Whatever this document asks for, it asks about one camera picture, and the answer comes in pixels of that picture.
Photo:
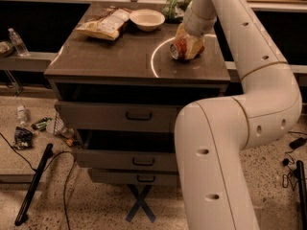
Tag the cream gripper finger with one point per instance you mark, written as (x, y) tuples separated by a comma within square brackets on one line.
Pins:
[(192, 53), (180, 35)]

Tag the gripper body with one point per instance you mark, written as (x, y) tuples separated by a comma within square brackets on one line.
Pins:
[(196, 26)]

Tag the red coke can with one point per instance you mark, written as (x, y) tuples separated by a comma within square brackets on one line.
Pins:
[(177, 51)]

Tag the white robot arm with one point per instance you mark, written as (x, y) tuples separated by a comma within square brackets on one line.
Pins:
[(210, 133)]

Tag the white paper bowl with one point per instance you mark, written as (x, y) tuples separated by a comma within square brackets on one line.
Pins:
[(147, 20)]

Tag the green can on floor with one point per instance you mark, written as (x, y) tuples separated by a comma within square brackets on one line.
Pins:
[(41, 124)]

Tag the small bowl on ledge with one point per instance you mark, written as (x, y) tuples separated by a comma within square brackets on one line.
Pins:
[(6, 48)]

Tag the green chip bag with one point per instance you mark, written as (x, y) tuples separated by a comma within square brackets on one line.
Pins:
[(174, 10)]

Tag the yellow white chip bag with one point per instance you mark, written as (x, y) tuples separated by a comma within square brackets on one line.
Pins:
[(109, 24)]

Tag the grey drawer cabinet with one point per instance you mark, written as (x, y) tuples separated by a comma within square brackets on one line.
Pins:
[(136, 68)]

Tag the top grey drawer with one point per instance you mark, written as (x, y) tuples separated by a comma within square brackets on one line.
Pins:
[(118, 116)]

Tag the grey drawer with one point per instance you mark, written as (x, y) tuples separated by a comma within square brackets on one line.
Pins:
[(133, 177), (127, 150), (118, 116)]

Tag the black power adapter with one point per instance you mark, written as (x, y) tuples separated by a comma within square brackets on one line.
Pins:
[(297, 143)]

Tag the middle grey drawer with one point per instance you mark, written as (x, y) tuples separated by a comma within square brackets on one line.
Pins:
[(127, 150)]

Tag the bottom grey drawer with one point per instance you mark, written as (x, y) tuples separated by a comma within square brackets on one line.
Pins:
[(133, 177)]

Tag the clear plastic water bottle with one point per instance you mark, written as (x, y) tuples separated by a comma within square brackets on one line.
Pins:
[(18, 43)]

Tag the black bar right floor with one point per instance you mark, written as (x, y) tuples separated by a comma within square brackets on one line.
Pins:
[(300, 174)]

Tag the black bar floor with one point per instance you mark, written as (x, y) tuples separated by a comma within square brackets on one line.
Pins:
[(300, 174), (22, 214)]

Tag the plastic bottle on floor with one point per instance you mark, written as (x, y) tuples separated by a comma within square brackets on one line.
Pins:
[(22, 114)]

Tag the dark snack bag on floor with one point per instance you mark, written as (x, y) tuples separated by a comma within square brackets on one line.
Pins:
[(22, 138)]

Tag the black bar left floor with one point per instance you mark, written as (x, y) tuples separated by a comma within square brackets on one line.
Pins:
[(22, 214)]

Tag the wire mesh basket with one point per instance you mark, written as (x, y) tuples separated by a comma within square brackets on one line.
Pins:
[(60, 128)]

